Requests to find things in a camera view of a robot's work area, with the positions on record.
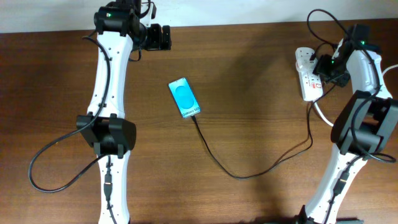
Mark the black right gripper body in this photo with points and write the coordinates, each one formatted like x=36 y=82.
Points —
x=323 y=69

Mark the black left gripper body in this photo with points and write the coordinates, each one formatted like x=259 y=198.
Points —
x=154 y=39

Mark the blue Galaxy smartphone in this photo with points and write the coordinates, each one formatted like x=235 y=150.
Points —
x=184 y=97

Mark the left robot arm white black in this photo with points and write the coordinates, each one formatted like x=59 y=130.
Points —
x=122 y=27

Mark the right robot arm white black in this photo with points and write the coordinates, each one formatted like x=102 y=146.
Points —
x=362 y=129

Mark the white charger plug adapter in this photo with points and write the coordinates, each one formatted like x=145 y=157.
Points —
x=304 y=61

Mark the white power strip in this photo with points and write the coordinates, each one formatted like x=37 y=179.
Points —
x=311 y=86

